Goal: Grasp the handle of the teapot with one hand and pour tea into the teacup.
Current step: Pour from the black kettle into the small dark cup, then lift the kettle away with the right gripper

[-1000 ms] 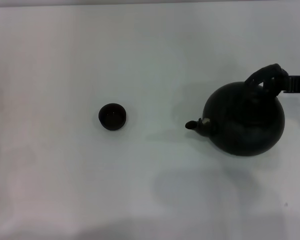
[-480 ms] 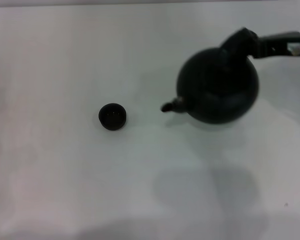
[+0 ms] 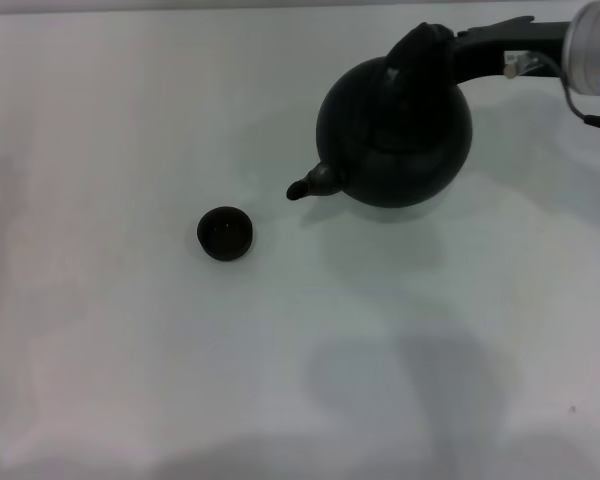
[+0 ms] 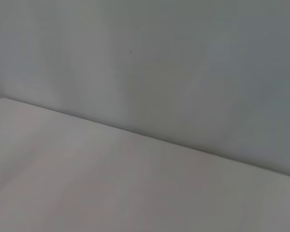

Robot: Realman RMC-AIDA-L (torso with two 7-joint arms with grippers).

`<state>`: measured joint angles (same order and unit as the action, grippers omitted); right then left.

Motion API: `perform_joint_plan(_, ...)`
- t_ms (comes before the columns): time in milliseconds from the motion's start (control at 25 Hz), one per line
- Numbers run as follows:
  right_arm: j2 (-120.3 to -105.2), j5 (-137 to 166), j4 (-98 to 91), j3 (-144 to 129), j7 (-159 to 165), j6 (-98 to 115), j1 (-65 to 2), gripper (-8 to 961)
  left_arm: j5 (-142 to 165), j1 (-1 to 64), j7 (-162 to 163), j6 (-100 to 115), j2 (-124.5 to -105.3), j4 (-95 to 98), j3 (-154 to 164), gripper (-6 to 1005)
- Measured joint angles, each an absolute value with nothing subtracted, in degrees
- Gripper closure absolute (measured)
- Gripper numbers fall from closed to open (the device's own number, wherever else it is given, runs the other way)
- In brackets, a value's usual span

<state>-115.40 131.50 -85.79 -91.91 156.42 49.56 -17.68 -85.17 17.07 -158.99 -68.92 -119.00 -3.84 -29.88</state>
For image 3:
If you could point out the small dark brown teacup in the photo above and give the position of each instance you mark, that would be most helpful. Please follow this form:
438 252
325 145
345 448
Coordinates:
225 232

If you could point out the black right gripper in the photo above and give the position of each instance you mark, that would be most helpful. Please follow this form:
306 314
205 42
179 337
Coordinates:
485 60

